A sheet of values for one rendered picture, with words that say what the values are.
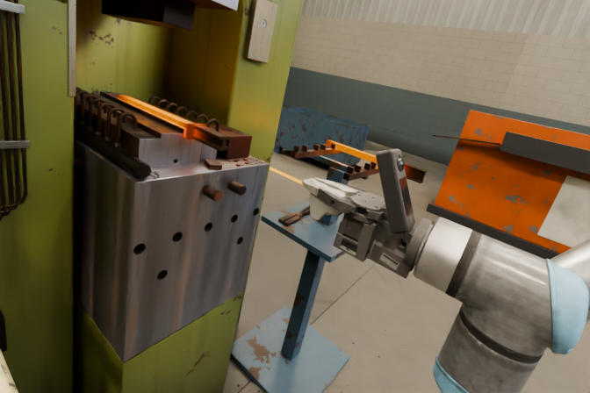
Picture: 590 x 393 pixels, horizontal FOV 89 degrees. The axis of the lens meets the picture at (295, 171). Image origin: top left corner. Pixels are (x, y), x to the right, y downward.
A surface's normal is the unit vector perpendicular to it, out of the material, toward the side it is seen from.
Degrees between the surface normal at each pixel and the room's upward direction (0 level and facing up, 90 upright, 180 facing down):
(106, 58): 90
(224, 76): 90
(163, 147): 90
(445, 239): 44
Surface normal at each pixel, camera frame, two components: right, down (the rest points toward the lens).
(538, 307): -0.54, -0.04
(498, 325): -0.70, 0.06
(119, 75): 0.78, 0.34
